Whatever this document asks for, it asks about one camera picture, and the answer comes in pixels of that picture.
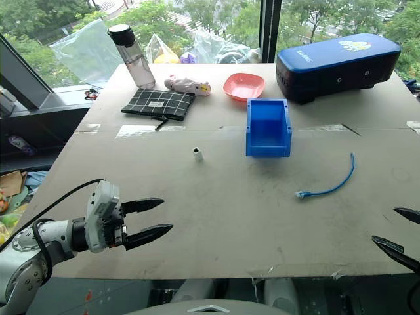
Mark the pink plush toy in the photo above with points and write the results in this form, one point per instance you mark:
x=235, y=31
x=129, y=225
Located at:
x=187, y=86

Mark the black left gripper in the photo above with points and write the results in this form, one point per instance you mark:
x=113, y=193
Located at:
x=115, y=226

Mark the clear bag with yellow item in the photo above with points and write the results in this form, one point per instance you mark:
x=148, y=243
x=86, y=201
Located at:
x=162, y=52

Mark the blue plastic storage bin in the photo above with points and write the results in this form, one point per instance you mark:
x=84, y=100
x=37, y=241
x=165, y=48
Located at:
x=268, y=129

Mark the clear blue plastic bag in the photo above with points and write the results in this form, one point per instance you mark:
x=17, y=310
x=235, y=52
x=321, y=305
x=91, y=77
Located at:
x=88, y=52

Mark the pink plastic bowl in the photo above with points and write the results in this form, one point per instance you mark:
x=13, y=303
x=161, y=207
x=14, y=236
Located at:
x=244, y=86

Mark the grey robot torso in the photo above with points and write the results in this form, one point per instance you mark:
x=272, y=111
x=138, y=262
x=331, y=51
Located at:
x=213, y=303

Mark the black window frame post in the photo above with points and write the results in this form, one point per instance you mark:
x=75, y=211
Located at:
x=269, y=31

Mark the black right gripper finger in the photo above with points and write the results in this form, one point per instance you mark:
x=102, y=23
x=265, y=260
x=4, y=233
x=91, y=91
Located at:
x=408, y=215
x=395, y=251

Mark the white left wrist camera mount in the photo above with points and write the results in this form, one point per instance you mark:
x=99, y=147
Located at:
x=100, y=213

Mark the purple small box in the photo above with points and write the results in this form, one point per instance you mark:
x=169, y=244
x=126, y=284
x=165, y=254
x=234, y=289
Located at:
x=187, y=58

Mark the dark blue padded case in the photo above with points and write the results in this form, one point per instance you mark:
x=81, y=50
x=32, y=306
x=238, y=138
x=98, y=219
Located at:
x=334, y=67

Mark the clear water bottle black lid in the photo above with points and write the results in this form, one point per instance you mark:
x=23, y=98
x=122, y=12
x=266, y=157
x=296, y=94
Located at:
x=133, y=59

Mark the clear crumpled plastic bag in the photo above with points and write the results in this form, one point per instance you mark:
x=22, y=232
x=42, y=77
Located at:
x=223, y=49

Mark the black checked fabric pouch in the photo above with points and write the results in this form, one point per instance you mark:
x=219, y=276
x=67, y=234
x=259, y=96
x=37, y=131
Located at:
x=157, y=105

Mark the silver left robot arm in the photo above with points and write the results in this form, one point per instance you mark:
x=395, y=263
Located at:
x=29, y=249

